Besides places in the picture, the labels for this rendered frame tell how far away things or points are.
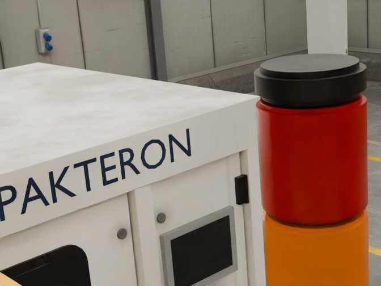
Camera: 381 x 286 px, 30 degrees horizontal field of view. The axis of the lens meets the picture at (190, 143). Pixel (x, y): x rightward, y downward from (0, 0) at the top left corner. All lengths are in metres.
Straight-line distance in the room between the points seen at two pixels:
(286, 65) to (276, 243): 0.08
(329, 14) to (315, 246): 2.57
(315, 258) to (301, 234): 0.01
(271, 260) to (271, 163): 0.05
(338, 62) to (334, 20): 2.58
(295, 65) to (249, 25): 10.68
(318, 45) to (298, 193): 2.61
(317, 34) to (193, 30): 7.37
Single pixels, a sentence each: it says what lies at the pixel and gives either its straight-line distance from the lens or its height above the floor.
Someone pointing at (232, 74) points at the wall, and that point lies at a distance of 10.67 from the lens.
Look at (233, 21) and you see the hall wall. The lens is 10.75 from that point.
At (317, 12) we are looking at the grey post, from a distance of 2.91.
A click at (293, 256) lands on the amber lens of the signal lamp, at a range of 0.33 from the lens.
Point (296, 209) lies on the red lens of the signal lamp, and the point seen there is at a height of 2.28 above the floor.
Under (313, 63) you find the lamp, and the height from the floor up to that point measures 2.34.
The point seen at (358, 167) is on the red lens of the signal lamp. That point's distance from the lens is 0.32.
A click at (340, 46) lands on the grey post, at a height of 1.91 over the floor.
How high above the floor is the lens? 2.40
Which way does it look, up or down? 16 degrees down
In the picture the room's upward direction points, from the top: 5 degrees counter-clockwise
